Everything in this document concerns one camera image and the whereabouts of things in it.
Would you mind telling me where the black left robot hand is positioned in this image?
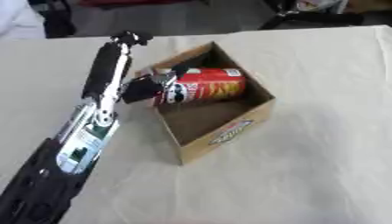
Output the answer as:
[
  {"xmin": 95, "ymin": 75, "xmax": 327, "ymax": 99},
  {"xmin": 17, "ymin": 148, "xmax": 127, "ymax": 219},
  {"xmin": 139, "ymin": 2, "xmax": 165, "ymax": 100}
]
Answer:
[{"xmin": 80, "ymin": 30, "xmax": 179, "ymax": 105}]

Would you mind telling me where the red cylindrical snack can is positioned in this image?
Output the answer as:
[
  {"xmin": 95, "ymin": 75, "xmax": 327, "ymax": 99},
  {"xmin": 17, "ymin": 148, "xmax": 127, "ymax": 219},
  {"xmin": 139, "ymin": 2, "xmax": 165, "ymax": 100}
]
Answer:
[{"xmin": 151, "ymin": 67, "xmax": 249, "ymax": 107}]

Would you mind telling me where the tan cardboard box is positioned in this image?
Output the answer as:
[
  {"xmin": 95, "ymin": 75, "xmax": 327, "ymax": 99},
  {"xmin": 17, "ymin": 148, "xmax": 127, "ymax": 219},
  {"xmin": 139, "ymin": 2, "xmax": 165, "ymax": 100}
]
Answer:
[{"xmin": 133, "ymin": 40, "xmax": 277, "ymax": 166}]

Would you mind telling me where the black chair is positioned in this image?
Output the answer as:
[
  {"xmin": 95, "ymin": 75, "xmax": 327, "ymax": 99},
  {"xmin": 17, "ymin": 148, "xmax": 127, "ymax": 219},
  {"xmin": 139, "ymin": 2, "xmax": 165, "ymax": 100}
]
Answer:
[{"xmin": 27, "ymin": 0, "xmax": 79, "ymax": 39}]

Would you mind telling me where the person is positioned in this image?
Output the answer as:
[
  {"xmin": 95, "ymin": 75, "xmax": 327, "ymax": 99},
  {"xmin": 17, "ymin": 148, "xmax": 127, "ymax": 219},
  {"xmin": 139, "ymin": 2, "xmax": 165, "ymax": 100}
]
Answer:
[{"xmin": 0, "ymin": 0, "xmax": 49, "ymax": 41}]

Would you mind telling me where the black chair base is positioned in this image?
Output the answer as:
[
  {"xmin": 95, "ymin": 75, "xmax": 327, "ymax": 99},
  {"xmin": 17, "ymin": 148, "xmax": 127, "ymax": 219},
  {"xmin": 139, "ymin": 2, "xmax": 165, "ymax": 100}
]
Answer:
[{"xmin": 257, "ymin": 0, "xmax": 367, "ymax": 31}]

